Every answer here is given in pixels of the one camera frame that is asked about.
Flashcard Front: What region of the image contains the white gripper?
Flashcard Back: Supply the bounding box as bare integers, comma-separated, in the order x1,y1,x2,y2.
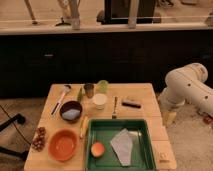
158,93,182,126

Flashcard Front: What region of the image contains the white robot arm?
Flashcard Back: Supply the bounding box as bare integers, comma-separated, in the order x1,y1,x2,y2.
158,63,213,126

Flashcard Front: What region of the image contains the blue cloth in bowl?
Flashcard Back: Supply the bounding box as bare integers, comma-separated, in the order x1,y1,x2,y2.
62,109,80,120

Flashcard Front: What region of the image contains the dark brown bowl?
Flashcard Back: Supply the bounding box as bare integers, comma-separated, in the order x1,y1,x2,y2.
60,101,83,123

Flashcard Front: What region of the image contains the orange red bowl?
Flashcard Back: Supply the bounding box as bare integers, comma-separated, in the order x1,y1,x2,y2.
48,129,78,162

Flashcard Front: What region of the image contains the grey folded cloth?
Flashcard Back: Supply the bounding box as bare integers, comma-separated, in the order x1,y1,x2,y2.
110,129,133,167

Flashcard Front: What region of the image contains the green plastic tray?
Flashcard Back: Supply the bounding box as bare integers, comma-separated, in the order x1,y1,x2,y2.
85,119,156,171

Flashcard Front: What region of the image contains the white cup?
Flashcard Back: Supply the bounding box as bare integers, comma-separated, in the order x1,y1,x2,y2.
92,93,107,110

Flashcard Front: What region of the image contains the green translucent cup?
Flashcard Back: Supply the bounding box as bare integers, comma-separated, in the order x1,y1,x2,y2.
96,80,108,94

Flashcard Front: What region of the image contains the peach fruit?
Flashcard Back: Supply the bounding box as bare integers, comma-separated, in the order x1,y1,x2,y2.
91,142,105,157

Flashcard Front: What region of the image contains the yellow banana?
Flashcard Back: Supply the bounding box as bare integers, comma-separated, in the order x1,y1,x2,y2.
79,116,89,139

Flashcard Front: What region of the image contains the metal cup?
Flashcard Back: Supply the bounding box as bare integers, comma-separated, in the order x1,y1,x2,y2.
84,83,94,98

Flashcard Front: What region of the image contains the bunch of red grapes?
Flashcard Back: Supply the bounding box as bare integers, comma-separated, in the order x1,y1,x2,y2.
32,127,46,151

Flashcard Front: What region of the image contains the black stand base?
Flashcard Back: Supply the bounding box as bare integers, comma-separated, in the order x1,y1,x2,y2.
0,113,28,161

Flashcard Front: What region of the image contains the black cable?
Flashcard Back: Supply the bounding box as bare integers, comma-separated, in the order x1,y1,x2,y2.
0,104,32,147

